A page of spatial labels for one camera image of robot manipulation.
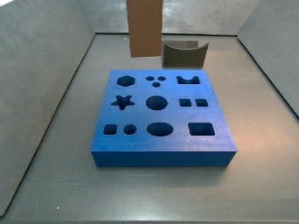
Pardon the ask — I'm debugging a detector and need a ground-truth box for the dark grey arch object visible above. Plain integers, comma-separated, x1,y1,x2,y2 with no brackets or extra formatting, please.
163,40,210,68

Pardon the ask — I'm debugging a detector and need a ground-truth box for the brown flat gripper finger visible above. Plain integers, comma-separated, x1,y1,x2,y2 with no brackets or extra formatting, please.
126,0,164,57

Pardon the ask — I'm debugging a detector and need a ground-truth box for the blue shape sorter block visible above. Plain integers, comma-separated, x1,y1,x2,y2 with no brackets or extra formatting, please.
91,70,238,167

